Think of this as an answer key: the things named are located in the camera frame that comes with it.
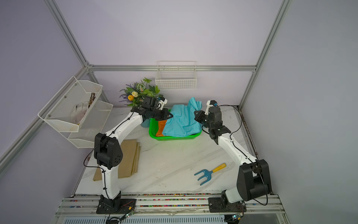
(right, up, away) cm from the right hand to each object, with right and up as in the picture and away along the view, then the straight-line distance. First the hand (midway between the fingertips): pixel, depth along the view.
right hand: (195, 113), depth 84 cm
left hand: (-15, -1, +5) cm, 16 cm away
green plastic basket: (-29, -10, +18) cm, 36 cm away
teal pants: (-8, -6, +4) cm, 11 cm away
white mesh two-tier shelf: (-67, 0, -7) cm, 68 cm away
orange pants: (-24, -8, +20) cm, 32 cm away
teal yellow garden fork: (+9, -37, 0) cm, 38 cm away
